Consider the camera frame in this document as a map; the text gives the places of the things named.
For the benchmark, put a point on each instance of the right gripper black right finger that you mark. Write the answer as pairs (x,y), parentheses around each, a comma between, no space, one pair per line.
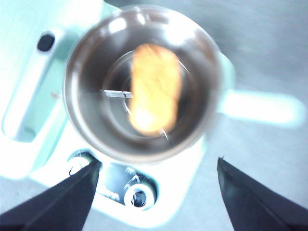
(260,209)

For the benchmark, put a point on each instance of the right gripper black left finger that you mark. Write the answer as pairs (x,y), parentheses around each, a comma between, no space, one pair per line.
(53,207)

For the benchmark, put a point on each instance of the brown potato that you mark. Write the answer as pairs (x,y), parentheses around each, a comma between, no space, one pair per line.
(154,91)

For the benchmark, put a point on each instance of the silver control knob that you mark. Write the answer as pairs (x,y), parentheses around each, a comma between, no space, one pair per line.
(130,195)
(77,166)

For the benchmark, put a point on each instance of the green breakfast machine base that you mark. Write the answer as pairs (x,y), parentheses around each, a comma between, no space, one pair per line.
(178,195)

